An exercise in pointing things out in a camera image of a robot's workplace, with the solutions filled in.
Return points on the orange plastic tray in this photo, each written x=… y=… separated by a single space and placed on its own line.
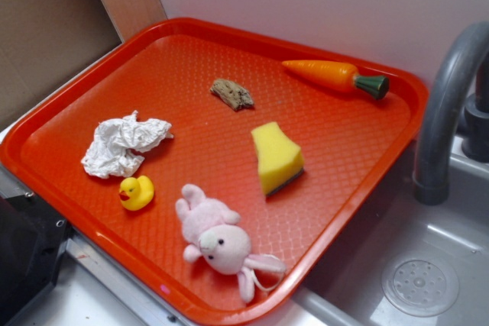
x=348 y=143

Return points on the yellow sponge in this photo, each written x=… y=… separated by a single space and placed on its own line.
x=279 y=159

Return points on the yellow rubber duck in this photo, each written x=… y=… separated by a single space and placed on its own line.
x=136 y=193

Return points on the brown wood piece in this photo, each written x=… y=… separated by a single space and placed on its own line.
x=232 y=94

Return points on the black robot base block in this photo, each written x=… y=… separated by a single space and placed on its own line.
x=33 y=242

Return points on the orange toy carrot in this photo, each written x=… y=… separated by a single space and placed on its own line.
x=338 y=76

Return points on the pink plush bunny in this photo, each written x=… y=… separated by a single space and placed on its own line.
x=211 y=231

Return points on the grey toy sink basin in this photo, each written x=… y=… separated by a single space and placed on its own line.
x=399 y=262

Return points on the crumpled white paper towel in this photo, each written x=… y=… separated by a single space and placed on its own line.
x=118 y=145

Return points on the grey toy faucet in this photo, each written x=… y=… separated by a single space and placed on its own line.
x=459 y=97

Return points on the brown cardboard panel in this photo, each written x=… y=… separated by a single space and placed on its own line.
x=44 y=43

